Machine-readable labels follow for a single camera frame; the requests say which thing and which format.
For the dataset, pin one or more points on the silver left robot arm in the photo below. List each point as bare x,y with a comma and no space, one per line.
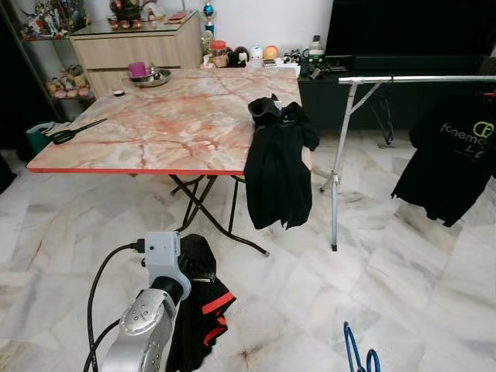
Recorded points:
139,333

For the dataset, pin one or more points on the jar with red lid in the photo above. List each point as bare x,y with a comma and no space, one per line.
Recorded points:
218,54

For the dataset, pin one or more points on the stack of white papers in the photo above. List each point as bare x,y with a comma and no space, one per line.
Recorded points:
280,67

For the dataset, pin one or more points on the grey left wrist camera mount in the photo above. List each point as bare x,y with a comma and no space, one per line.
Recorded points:
164,252

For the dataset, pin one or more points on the orange round toy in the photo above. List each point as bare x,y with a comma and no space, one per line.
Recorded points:
271,53

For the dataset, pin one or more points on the marble pattern folding table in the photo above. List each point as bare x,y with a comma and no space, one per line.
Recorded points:
170,124

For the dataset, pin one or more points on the black jacket with white label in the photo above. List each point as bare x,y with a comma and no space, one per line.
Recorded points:
275,178

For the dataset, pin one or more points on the green container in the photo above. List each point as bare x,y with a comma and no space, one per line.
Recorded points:
39,141

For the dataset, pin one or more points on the steel bowl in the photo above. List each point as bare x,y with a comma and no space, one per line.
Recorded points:
159,78

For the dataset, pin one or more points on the white round toy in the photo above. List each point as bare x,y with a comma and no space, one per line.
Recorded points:
256,57

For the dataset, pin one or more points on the black tv console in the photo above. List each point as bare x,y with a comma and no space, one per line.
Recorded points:
403,108

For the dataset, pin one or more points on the gold and blue trophy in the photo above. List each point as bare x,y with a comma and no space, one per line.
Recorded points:
208,12

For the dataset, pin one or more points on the black plush toy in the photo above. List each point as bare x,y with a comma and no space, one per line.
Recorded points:
239,57

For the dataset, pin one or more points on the light wooden cabinet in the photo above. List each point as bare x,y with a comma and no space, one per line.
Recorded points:
132,54

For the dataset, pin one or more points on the dark figurine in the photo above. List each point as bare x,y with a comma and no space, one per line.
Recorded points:
128,14

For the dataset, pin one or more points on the pink cup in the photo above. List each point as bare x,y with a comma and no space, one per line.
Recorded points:
139,69

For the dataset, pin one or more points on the silver metal clothes rack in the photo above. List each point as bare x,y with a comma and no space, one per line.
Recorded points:
418,78

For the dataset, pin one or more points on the black t-shirt with green logo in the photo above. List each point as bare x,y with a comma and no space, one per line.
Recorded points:
449,178

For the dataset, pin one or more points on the black display shelf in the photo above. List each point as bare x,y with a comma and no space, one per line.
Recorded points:
31,70

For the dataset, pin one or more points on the large black television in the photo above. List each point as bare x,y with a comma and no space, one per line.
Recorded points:
411,27

